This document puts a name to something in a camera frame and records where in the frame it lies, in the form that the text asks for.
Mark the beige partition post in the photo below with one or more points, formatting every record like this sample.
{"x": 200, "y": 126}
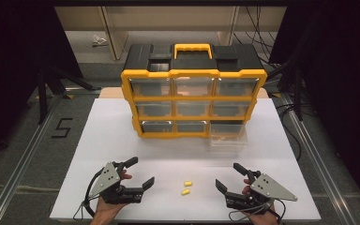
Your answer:
{"x": 115, "y": 34}

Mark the person's left hand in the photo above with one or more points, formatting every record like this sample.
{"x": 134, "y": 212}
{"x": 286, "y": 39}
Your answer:
{"x": 107, "y": 209}

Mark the clear plastic drawer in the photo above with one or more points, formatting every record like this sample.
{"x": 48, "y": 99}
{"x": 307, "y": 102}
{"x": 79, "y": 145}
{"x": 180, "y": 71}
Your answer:
{"x": 228, "y": 140}

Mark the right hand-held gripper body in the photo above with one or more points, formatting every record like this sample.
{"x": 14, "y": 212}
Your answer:
{"x": 270, "y": 189}

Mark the aluminium floor rail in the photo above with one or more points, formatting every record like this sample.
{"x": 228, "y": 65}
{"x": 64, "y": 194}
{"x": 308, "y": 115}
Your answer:
{"x": 318, "y": 162}
{"x": 18, "y": 168}

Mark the black curtain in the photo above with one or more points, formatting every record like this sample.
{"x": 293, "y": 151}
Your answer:
{"x": 340, "y": 78}
{"x": 12, "y": 62}

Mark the white crumpled object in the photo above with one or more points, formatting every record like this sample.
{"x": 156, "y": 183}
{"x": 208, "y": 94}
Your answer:
{"x": 99, "y": 40}

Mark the black metal stand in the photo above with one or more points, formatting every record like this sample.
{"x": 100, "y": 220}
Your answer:
{"x": 296, "y": 93}
{"x": 42, "y": 93}

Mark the yellow black organizer cabinet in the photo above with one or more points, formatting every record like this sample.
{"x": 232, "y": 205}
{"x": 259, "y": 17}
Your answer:
{"x": 193, "y": 59}

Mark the set of clear organizer drawers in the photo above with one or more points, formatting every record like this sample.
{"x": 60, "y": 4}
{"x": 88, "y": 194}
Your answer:
{"x": 156, "y": 108}

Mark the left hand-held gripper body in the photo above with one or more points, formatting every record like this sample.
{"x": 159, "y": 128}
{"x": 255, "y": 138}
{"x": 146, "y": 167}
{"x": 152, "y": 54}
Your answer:
{"x": 106, "y": 179}

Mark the white table board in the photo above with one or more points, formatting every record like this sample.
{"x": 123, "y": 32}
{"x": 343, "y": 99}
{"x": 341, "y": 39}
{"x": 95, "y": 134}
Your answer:
{"x": 112, "y": 140}

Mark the person's right hand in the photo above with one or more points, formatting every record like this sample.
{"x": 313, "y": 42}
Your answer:
{"x": 262, "y": 217}

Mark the yellow capsule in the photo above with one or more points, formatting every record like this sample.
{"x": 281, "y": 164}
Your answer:
{"x": 187, "y": 183}
{"x": 185, "y": 192}

